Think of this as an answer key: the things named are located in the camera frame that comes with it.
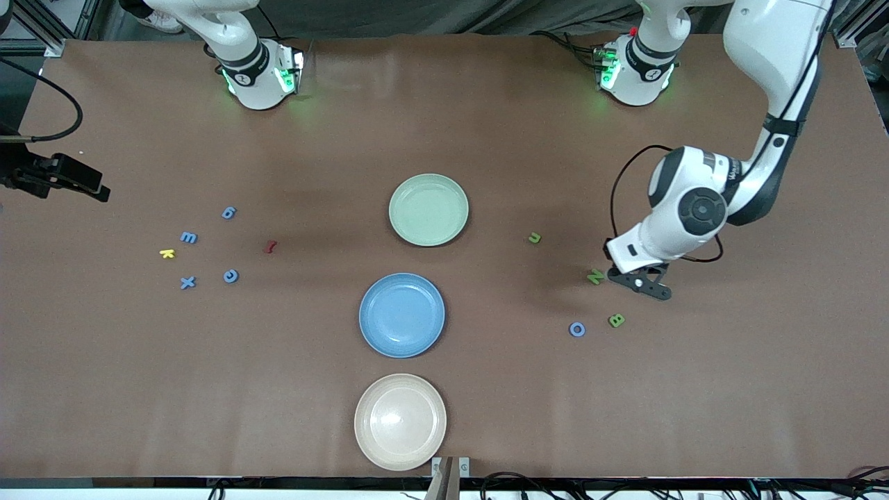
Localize white sneaker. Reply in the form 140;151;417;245
135;10;185;34

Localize light green plate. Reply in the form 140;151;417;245
388;174;470;247

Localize blue plate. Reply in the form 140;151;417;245
358;272;446;359

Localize beige plate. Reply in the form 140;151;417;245
354;374;447;472

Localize aluminium frame post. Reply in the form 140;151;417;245
833;0;889;49
13;0;94;58

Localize black arm base cables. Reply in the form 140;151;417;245
531;30;605;70

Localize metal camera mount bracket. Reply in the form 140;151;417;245
431;456;472;500

